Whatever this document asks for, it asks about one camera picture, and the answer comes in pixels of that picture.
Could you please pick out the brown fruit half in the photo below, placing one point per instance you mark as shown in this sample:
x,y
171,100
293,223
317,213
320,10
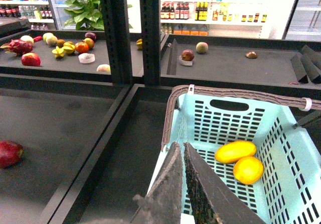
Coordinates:
x,y
251,55

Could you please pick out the yellow mango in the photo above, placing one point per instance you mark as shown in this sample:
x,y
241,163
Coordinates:
x,y
234,151

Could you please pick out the green potted plant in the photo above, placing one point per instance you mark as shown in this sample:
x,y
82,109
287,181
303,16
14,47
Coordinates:
x,y
84,15

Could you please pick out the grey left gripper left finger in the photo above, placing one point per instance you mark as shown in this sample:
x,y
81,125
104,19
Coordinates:
x,y
163,203

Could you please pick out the yellow star fruit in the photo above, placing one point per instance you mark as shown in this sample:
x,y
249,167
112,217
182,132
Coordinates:
x,y
58,52
69,48

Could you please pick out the orange persimmon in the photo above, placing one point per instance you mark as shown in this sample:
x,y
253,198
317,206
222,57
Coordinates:
x,y
81,47

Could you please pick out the brown basket handle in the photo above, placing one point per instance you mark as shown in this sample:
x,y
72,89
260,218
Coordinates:
x,y
304,104

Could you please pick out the light blue plastic basket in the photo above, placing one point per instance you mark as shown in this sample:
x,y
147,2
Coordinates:
x,y
289,189

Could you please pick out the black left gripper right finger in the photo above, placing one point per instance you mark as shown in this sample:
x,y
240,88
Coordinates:
x,y
211,199

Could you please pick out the black shelf post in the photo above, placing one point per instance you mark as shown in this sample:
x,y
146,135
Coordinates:
x,y
116,28
149,14

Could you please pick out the yellow lemon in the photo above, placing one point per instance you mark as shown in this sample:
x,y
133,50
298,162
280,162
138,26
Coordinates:
x,y
248,170

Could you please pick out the red dragon fruit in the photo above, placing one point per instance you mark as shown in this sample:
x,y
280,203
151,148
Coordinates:
x,y
18,46

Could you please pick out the red apple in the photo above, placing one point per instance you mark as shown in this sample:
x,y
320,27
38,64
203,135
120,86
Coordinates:
x,y
31,59

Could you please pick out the white bottle shelf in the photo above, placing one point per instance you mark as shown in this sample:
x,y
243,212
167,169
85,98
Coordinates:
x,y
263,19

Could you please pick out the greenish round fruit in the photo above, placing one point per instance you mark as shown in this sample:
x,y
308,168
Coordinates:
x,y
202,48

